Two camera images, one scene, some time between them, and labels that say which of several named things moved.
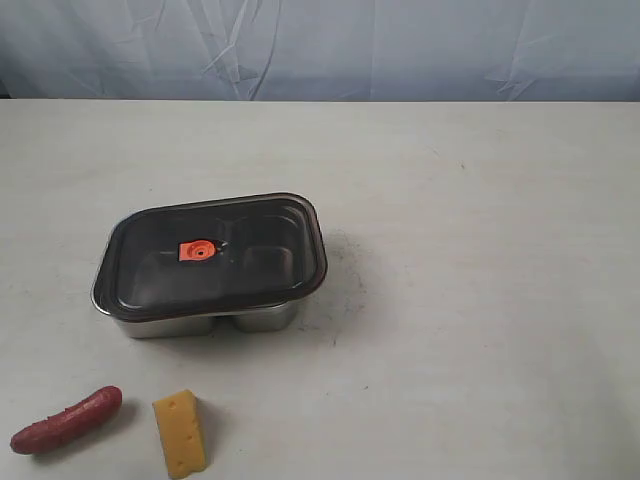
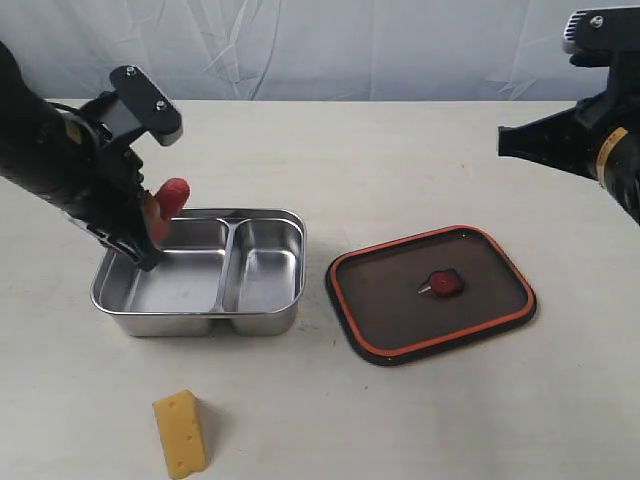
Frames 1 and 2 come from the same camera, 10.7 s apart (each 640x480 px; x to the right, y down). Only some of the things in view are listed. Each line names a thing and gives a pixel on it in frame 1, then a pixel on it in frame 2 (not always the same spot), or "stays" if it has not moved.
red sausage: (82, 417) -> (172, 195)
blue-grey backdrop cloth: (320, 50) stays
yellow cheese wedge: (180, 433) stays
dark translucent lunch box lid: (207, 255) -> (424, 293)
